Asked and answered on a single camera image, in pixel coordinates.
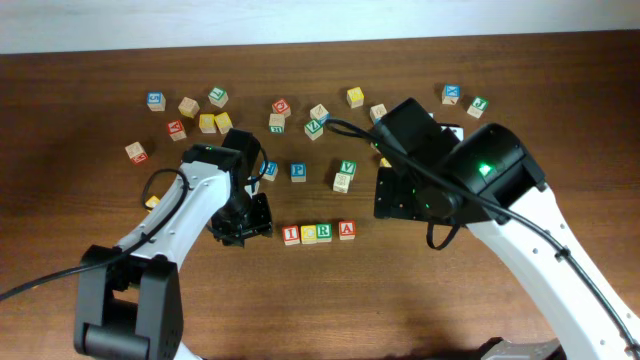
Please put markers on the yellow block of pair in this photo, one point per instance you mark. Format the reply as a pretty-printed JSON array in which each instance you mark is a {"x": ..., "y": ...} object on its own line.
[
  {"x": 223, "y": 122},
  {"x": 207, "y": 123}
]

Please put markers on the red side wooden block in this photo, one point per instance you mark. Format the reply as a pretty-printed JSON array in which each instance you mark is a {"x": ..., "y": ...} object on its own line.
[{"x": 136, "y": 153}]

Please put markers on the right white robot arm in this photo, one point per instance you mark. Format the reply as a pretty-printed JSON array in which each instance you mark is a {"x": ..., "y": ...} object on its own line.
[{"x": 490, "y": 184}]

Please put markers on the red A block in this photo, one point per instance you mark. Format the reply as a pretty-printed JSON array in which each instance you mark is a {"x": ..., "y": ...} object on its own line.
[{"x": 347, "y": 230}]

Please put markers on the green J block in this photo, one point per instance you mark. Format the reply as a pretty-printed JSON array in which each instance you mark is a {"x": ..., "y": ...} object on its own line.
[{"x": 477, "y": 107}]

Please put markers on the plain block blue side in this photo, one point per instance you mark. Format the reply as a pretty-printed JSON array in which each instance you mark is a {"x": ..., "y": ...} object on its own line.
[{"x": 319, "y": 113}]

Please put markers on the blue D block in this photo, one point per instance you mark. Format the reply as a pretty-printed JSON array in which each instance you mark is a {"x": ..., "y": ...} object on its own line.
[{"x": 377, "y": 112}]

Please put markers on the plain block green side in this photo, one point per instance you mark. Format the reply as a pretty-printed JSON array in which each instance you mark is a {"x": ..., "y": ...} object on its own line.
[{"x": 277, "y": 123}]

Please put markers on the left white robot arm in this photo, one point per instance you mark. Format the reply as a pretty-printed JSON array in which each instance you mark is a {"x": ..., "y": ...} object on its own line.
[{"x": 129, "y": 302}]

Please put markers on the green L block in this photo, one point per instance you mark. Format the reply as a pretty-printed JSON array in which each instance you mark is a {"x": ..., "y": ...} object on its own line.
[{"x": 218, "y": 97}]

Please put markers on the green V block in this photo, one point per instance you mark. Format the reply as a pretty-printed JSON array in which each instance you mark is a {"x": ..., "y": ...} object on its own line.
[{"x": 348, "y": 168}]

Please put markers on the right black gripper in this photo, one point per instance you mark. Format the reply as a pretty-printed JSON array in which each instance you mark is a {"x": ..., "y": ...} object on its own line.
[{"x": 393, "y": 197}]

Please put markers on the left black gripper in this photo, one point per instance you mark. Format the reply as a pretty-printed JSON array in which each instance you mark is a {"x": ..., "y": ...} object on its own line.
[{"x": 262, "y": 224}]

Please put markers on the plain wooden block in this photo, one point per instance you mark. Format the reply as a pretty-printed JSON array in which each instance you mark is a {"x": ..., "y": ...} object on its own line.
[{"x": 341, "y": 183}]

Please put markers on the yellow block right of pair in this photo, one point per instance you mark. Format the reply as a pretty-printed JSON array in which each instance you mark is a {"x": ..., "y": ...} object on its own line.
[{"x": 223, "y": 122}]

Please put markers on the yellow G block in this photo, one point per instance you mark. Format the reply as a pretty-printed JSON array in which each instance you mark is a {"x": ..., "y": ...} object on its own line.
[{"x": 384, "y": 162}]

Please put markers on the blue X block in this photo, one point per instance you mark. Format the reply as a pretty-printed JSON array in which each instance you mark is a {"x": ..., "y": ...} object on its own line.
[{"x": 451, "y": 94}]

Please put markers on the yellow block far left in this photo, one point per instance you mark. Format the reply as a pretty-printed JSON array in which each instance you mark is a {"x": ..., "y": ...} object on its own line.
[{"x": 151, "y": 203}]

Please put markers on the yellow top block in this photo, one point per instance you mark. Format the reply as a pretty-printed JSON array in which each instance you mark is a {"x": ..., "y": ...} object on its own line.
[{"x": 355, "y": 97}]

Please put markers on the red X block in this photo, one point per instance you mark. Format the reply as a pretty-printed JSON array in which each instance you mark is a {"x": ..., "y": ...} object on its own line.
[{"x": 176, "y": 130}]

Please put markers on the red I block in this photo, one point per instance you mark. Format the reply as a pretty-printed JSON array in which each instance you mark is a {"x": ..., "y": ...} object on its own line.
[{"x": 291, "y": 235}]

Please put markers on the green Z block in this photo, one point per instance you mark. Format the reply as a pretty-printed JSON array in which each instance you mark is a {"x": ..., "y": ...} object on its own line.
[{"x": 313, "y": 129}]

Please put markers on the plain tan block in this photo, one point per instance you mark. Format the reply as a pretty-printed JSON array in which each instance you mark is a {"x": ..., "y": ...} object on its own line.
[{"x": 188, "y": 107}]

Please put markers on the yellow C block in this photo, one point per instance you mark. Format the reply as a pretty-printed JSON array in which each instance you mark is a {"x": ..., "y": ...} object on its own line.
[{"x": 308, "y": 234}]

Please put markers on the red C block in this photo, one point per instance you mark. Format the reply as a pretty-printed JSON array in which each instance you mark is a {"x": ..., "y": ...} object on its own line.
[{"x": 281, "y": 107}]

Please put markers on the blue P block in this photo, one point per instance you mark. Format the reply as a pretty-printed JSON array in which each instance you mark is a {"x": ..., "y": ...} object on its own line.
[{"x": 298, "y": 172}]

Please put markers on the green R block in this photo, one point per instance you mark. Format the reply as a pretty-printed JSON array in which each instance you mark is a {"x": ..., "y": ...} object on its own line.
[{"x": 324, "y": 233}]

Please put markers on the blue H block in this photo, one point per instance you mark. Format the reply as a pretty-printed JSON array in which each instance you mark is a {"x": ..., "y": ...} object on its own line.
[{"x": 269, "y": 170}]

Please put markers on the blue S block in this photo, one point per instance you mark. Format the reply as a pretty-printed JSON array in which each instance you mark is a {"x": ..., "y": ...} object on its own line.
[{"x": 156, "y": 101}]

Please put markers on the yellow block left of pair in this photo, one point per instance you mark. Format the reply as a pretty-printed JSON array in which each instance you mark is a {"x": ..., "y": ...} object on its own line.
[{"x": 207, "y": 123}]

